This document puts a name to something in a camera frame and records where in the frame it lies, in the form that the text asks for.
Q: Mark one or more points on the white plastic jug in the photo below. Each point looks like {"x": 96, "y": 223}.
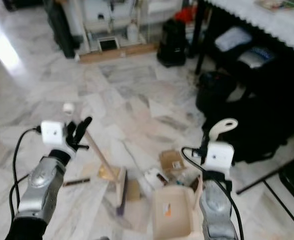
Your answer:
{"x": 133, "y": 33}

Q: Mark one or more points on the white shelf rack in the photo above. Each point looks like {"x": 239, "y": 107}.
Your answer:
{"x": 154, "y": 6}

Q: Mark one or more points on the clear plastic bottle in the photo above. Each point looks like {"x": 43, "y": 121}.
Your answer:
{"x": 178, "y": 179}

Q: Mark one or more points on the flat brown cardboard piece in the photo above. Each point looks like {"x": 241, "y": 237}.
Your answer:
{"x": 134, "y": 190}

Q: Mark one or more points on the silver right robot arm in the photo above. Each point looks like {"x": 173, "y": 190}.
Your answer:
{"x": 217, "y": 207}

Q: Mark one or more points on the large black bag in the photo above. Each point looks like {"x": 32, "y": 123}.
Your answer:
{"x": 262, "y": 125}

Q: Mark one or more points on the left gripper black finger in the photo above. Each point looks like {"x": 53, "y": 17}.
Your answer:
{"x": 77, "y": 131}
{"x": 86, "y": 127}

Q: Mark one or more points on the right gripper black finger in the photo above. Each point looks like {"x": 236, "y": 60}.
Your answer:
{"x": 204, "y": 138}

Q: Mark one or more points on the white packet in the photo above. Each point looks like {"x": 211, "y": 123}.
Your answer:
{"x": 155, "y": 178}

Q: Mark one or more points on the long brown cardboard box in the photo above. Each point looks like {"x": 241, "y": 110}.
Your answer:
{"x": 117, "y": 52}

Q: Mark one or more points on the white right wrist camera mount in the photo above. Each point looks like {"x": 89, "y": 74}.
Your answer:
{"x": 218, "y": 156}

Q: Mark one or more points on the colourful book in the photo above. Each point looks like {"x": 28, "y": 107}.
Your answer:
{"x": 279, "y": 5}

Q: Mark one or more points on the cream broom with dark bristles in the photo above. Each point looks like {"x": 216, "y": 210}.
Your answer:
{"x": 121, "y": 192}

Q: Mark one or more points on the pale blue soft bag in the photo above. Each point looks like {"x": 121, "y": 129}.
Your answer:
{"x": 233, "y": 39}

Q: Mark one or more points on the silver bag with blue logo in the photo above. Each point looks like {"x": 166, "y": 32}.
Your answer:
{"x": 256, "y": 57}

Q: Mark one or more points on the black low cabinet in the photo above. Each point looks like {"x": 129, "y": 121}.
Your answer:
{"x": 23, "y": 4}

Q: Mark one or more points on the thin brown stick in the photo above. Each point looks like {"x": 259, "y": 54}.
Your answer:
{"x": 76, "y": 181}

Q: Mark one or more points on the table with white lace cloth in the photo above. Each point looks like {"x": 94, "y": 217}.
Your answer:
{"x": 267, "y": 25}

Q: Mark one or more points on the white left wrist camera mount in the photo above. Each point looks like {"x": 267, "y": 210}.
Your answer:
{"x": 53, "y": 132}

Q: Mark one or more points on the red bag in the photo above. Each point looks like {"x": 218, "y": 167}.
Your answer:
{"x": 186, "y": 14}

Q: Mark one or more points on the white framed tablet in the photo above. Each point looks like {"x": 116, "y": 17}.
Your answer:
{"x": 108, "y": 44}

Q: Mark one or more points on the tall black case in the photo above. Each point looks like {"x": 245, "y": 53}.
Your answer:
{"x": 62, "y": 27}

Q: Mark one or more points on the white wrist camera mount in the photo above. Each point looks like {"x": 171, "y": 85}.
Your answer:
{"x": 218, "y": 156}
{"x": 53, "y": 132}

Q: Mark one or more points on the black bucket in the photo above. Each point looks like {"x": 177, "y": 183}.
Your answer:
{"x": 216, "y": 92}

